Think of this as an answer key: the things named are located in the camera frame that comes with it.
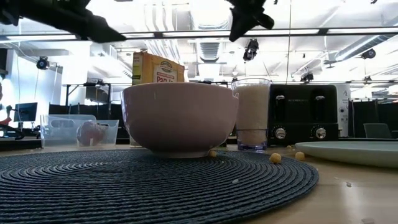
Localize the black aluminium table frame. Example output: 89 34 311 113
0 138 43 152

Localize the clear plastic container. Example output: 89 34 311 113
39 114 120 148

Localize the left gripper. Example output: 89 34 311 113
0 0 127 44

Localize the computer monitor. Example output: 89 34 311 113
13 102 39 123

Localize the white appliance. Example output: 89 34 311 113
335 83 352 138

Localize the black overhead frame bar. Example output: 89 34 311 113
0 27 398 40

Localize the yellow panda cereal box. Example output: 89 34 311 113
131 51 186 86

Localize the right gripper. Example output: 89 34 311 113
224 0 275 43

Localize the black background table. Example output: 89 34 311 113
63 82 112 107

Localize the grey chair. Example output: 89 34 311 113
363 123 393 139

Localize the dark round woven placemat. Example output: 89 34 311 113
0 149 320 224

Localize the black four-slot toaster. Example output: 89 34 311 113
267 83 340 147

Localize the light blue plate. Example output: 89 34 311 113
294 141 398 170

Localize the glass of milk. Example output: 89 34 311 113
231 77 272 152

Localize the white ceramic bowl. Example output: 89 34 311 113
120 82 240 159

